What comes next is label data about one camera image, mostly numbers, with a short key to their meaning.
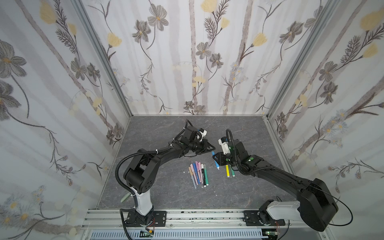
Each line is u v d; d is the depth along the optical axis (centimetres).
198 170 90
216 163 78
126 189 50
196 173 89
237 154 64
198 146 79
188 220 75
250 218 73
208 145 82
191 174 89
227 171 90
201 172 90
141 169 52
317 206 41
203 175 88
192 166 93
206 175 88
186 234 70
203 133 84
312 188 43
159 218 74
